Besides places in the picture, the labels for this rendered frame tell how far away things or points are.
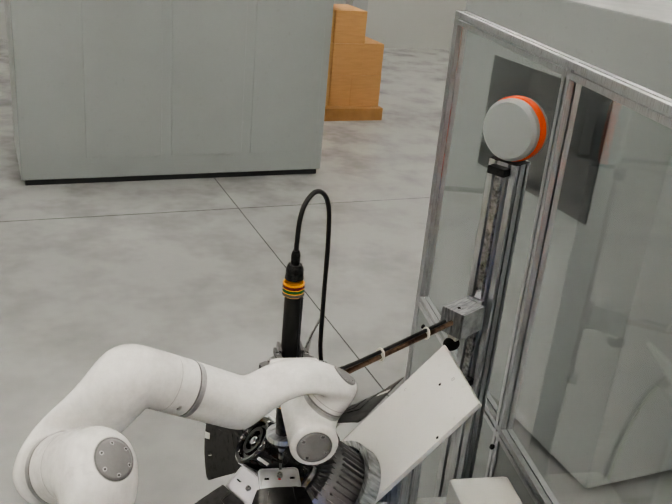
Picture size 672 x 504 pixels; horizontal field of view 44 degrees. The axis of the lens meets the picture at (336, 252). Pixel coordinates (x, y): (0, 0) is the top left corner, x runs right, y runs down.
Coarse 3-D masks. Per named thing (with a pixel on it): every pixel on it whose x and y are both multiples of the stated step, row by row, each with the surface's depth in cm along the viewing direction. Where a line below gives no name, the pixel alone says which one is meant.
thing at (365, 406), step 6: (402, 378) 180; (396, 384) 176; (384, 390) 176; (390, 390) 173; (372, 396) 176; (378, 396) 172; (384, 396) 170; (360, 402) 175; (366, 402) 172; (372, 402) 170; (378, 402) 168; (348, 408) 175; (354, 408) 172; (360, 408) 170; (366, 408) 168; (372, 408) 166; (342, 414) 173; (348, 414) 170; (354, 414) 168; (360, 414) 166; (366, 414) 165; (342, 420) 168; (348, 420) 167; (354, 420) 165; (360, 420) 164
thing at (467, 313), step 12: (456, 300) 217; (468, 300) 217; (480, 300) 216; (444, 312) 213; (456, 312) 210; (468, 312) 211; (480, 312) 214; (456, 324) 211; (468, 324) 212; (480, 324) 217; (456, 336) 212
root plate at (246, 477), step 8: (240, 472) 190; (248, 472) 190; (232, 480) 190; (240, 480) 189; (248, 480) 189; (256, 480) 189; (232, 488) 189; (240, 488) 189; (256, 488) 188; (240, 496) 188; (248, 496) 188
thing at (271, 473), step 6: (270, 468) 183; (276, 468) 184; (282, 468) 184; (288, 468) 184; (294, 468) 184; (258, 474) 182; (264, 474) 182; (270, 474) 182; (276, 474) 182; (282, 474) 182; (288, 474) 183; (294, 474) 183; (264, 480) 180; (270, 480) 180; (276, 480) 181; (282, 480) 181; (288, 480) 181; (294, 480) 181; (264, 486) 179; (270, 486) 179; (276, 486) 179; (282, 486) 179; (288, 486) 179; (300, 486) 180
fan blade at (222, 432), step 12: (216, 432) 212; (228, 432) 206; (240, 432) 200; (204, 444) 218; (216, 444) 212; (228, 444) 206; (204, 456) 218; (216, 456) 213; (228, 456) 208; (216, 468) 213; (228, 468) 209
